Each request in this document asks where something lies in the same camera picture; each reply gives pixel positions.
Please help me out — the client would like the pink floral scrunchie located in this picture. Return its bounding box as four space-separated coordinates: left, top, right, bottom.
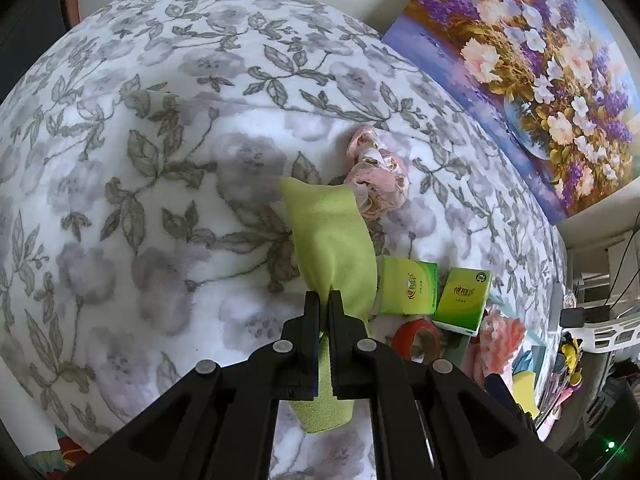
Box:
342 126 411 220

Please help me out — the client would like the black cable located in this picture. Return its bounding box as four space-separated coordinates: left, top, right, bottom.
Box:
602 232 636 311

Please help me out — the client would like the green tissue pack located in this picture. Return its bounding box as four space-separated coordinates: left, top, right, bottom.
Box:
375 255 439 317
432 266 493 336

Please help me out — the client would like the grey floral blanket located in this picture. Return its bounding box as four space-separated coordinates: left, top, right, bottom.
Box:
0 0 568 480

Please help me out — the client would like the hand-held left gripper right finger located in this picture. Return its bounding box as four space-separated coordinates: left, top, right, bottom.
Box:
327 291 581 480

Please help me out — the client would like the white plastic basket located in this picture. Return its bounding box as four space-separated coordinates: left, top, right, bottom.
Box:
575 310 640 356

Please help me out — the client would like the red scrunchie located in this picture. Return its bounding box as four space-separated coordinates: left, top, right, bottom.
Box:
391 319 443 362

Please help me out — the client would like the flower painting canvas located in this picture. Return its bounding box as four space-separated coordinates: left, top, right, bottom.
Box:
382 0 640 225

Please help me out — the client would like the orange checkered cloth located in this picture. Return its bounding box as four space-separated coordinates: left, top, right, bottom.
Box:
472 308 527 386

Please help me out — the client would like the red patterned cloth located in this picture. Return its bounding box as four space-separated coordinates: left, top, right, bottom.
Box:
25 427 93 473

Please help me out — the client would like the light green cloth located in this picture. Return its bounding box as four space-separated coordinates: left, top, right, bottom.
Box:
278 177 379 435

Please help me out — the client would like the dark device with green light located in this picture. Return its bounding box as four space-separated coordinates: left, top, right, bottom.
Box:
555 380 640 466

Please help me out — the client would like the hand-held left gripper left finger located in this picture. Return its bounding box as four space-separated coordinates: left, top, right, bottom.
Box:
65 290 322 480

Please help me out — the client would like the yellow sponge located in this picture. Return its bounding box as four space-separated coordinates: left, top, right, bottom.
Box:
512 372 541 418

